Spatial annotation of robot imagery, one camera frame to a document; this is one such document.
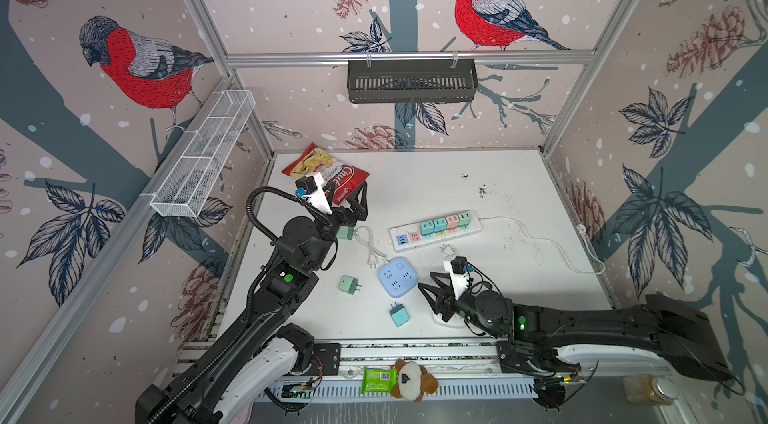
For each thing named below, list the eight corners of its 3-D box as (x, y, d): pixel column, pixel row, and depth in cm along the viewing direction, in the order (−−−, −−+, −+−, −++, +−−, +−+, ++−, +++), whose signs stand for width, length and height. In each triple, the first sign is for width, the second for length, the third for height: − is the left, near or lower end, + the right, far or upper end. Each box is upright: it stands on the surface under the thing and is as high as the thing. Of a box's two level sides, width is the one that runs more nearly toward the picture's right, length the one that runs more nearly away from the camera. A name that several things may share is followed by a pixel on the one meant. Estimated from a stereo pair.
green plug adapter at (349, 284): (338, 289, 88) (336, 285, 85) (343, 277, 90) (342, 273, 88) (357, 296, 86) (356, 292, 84) (362, 284, 89) (361, 280, 86)
